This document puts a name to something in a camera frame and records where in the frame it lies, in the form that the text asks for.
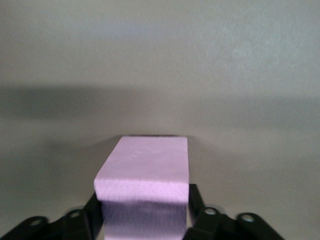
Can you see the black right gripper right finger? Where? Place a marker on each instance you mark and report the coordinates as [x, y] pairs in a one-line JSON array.
[[212, 225]]

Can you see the brown table cover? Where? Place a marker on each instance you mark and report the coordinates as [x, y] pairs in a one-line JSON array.
[[160, 75]]

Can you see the pink foam cube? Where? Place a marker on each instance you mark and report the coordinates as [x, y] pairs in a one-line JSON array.
[[142, 170]]

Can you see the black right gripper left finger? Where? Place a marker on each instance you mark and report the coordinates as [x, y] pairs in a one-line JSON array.
[[75, 225]]

